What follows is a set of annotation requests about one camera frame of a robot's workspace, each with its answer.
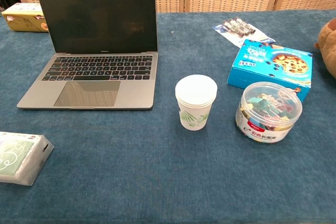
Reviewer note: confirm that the blue-green tablecloth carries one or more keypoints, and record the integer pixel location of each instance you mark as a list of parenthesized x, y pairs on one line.
[(147, 176)]

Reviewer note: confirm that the plastic-wrapped green tissue pack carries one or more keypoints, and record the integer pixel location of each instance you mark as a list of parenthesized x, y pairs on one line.
[(18, 158)]

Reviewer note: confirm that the yellow cardboard box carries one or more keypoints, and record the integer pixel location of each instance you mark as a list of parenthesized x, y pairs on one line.
[(22, 20)]

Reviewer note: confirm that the grey laptop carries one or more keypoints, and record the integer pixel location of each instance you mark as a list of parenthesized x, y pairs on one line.
[(89, 66)]

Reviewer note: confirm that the clear tub of binder clips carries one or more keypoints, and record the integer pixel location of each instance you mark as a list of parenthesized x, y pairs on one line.
[(267, 119)]

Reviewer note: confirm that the blue cookie box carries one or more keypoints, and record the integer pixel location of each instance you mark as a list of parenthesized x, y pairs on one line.
[(270, 69)]

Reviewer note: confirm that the stacked white leaf-print paper cups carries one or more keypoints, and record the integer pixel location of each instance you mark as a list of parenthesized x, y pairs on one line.
[(195, 103)]

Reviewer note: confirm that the brown plush toy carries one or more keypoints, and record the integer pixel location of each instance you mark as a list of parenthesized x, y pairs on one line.
[(329, 51)]

